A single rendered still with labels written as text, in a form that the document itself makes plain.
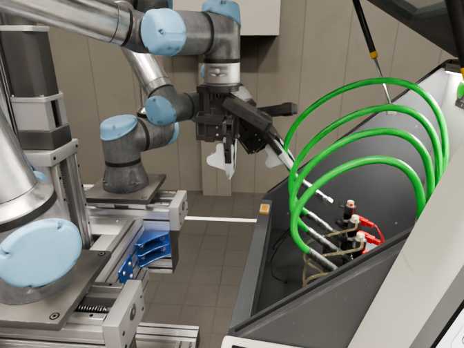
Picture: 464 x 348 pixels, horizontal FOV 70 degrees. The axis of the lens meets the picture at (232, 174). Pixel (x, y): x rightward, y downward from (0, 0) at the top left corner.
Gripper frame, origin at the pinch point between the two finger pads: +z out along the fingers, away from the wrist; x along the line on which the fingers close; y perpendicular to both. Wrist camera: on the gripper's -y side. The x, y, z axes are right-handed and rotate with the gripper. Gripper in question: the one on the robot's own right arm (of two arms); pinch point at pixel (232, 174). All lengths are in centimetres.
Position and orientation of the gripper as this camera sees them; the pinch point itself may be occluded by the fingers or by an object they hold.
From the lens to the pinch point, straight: 76.6
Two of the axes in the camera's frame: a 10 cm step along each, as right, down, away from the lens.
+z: 0.0, 9.3, 3.7
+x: -1.9, 3.6, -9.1
